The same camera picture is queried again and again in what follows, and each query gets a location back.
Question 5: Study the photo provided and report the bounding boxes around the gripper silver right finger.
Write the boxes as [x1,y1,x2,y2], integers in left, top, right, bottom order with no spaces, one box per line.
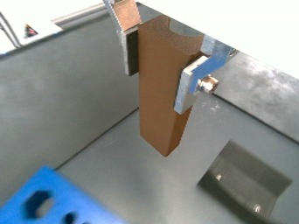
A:
[173,35,237,115]

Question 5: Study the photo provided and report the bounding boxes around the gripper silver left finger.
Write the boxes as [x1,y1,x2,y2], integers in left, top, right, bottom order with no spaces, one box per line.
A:
[102,0,141,76]

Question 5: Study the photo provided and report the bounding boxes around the brown arch block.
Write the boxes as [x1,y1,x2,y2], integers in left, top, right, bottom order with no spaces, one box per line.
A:
[137,16,201,156]

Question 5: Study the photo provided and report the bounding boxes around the dark grey cradle fixture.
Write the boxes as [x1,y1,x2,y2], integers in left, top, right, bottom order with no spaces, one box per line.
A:
[198,141,292,224]

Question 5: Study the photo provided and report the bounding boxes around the blue foam shape board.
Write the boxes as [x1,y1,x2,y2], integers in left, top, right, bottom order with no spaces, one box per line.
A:
[0,166,126,224]

